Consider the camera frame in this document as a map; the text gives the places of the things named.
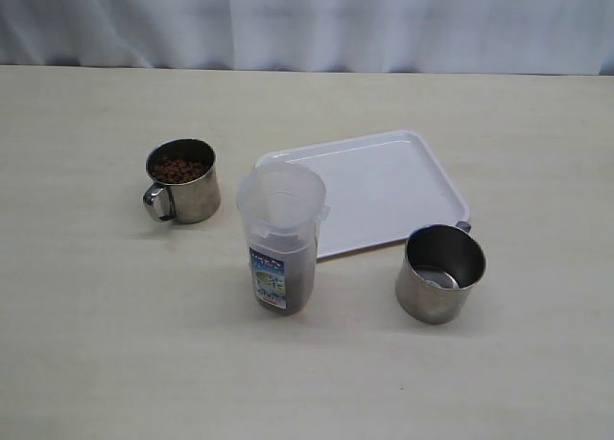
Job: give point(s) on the steel mug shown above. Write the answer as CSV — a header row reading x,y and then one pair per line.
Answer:
x,y
184,185
441,265

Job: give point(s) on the clear plastic container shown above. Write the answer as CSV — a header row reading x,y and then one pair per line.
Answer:
x,y
281,206

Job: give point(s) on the white plastic tray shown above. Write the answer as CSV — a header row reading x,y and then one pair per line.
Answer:
x,y
379,189

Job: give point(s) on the white curtain backdrop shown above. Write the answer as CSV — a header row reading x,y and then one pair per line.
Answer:
x,y
383,36

